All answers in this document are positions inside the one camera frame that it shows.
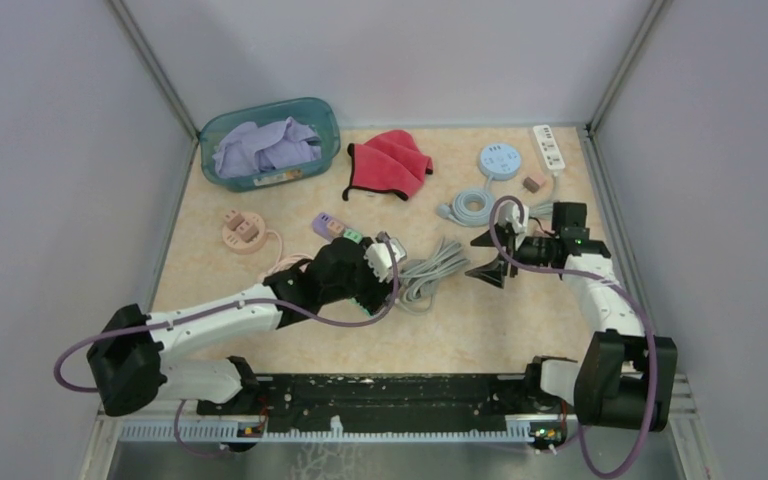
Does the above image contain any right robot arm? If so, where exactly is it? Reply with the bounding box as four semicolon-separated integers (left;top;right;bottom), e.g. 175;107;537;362
467;225;678;431

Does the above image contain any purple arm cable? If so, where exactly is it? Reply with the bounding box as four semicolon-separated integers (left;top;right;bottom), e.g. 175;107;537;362
52;238;402;395
487;195;658;480

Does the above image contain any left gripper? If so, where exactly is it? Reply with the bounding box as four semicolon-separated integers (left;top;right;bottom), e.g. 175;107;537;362
322;237;402;315

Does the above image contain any teal plug on black strip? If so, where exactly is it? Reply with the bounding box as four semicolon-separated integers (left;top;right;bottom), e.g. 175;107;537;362
350;299;376;318

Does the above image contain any purple power strip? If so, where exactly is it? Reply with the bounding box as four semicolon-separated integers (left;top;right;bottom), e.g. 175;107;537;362
311;212;363;244

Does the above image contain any blue-grey socket cable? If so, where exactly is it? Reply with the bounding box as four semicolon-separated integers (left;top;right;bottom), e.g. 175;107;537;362
436;177;498;229

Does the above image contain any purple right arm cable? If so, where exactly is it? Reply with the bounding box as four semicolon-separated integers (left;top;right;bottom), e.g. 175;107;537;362
487;195;658;480

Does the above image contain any teal plastic bin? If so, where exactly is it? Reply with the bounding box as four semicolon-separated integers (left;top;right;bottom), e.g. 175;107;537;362
199;97;341;192

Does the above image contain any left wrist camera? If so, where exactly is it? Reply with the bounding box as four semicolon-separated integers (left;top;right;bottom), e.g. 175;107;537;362
365;231;407;282

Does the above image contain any pink USB charger plug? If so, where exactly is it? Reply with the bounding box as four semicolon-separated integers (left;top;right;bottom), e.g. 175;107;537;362
522;173;547;193

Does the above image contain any green plug on purple strip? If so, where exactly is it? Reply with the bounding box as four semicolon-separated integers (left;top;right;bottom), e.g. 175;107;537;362
342;228;363;244

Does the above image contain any coiled pink cable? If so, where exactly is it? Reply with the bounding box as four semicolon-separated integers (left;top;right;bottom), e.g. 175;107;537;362
258;228;316;283

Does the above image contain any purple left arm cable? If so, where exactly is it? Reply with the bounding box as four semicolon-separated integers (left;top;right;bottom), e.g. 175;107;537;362
52;238;402;395

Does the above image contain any lavender cloth in bin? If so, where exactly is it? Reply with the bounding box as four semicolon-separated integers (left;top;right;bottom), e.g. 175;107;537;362
212;117;322;179

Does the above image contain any round pink power socket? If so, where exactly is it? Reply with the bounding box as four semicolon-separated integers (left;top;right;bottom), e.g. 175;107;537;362
221;210;268;255

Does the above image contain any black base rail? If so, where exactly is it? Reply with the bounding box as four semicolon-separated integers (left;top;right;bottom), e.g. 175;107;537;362
196;373;574;437

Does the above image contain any pink plug on pink socket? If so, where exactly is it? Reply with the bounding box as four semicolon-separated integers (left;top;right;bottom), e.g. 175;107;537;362
223;210;245;230

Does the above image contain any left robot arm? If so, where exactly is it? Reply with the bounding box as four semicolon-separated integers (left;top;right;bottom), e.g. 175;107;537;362
86;237;403;417

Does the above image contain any red microfiber cloth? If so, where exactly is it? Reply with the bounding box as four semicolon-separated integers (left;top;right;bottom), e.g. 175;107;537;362
342;130;434;201

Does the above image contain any round blue power socket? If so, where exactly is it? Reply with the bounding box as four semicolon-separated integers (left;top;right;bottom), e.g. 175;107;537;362
478;143;522;181

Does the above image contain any pink plug on purple strip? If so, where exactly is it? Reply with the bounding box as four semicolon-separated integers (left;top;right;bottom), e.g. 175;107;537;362
323;219;347;241

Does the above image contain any white power strip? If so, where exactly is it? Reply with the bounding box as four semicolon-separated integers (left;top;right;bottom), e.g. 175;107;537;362
532;124;566;176

